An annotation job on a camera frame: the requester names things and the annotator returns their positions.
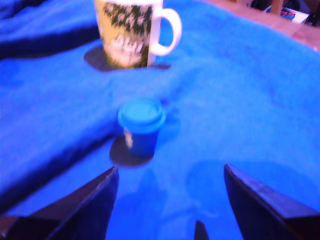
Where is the blue coffee capsule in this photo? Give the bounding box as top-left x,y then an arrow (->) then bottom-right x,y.
117,97 -> 167,158

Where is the blue cloth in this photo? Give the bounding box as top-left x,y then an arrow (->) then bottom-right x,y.
0,0 -> 320,240

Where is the green floral print mug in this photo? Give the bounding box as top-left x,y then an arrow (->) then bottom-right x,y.
94,0 -> 183,69

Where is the colourful printed box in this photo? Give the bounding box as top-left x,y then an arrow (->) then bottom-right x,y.
279,6 -> 310,25

